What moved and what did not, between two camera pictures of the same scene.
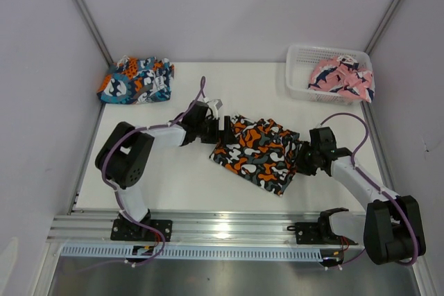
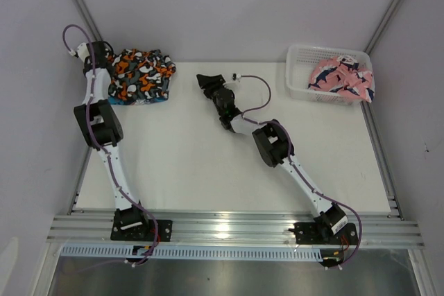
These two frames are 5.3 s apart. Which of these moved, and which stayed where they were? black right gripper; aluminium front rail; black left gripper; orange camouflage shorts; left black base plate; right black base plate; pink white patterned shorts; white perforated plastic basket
Moved: black right gripper; black left gripper; orange camouflage shorts
Stayed: white perforated plastic basket; left black base plate; right black base plate; pink white patterned shorts; aluminium front rail
